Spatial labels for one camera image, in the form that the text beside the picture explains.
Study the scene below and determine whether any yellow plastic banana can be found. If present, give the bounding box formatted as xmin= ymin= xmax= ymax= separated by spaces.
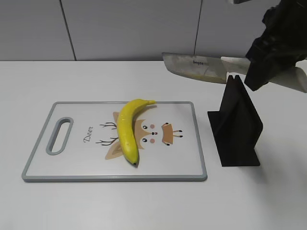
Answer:
xmin=117 ymin=99 xmax=156 ymax=167

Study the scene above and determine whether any white-handled kitchen knife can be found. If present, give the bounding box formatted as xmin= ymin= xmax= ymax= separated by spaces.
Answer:
xmin=162 ymin=53 xmax=307 ymax=93

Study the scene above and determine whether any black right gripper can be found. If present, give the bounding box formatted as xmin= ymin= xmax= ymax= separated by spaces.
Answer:
xmin=244 ymin=0 xmax=307 ymax=91

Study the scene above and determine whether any grey-rimmed deer cutting board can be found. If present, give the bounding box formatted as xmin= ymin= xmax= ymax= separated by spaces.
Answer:
xmin=22 ymin=101 xmax=207 ymax=182

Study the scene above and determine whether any black knife stand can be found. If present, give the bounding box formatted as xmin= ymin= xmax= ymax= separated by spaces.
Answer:
xmin=207 ymin=75 xmax=263 ymax=167

